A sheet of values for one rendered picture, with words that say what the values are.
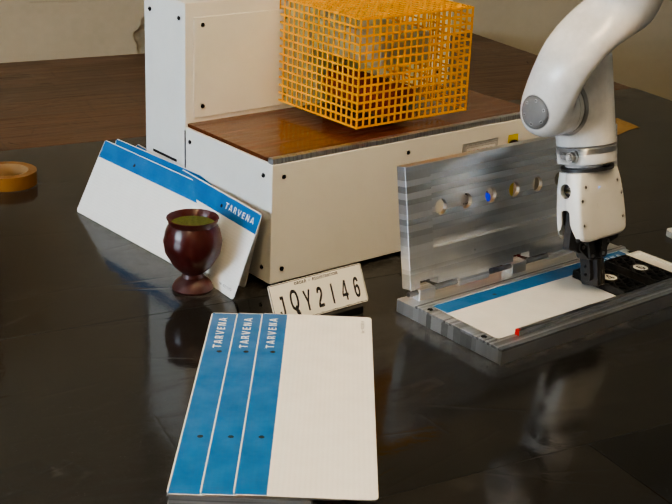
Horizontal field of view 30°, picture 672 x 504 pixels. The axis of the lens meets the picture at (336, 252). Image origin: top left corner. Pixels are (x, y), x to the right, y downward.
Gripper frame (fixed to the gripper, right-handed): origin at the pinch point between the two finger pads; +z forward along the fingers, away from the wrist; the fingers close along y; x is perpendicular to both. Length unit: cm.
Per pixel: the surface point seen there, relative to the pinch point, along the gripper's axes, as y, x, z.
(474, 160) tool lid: -11.9, 10.4, -17.5
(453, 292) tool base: -17.7, 10.6, 0.7
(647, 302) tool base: 3.4, -6.9, 4.5
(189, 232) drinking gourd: -48, 31, -12
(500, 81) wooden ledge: 90, 106, -17
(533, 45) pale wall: 153, 154, -21
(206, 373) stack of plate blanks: -70, -7, -4
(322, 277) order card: -35.6, 17.3, -4.4
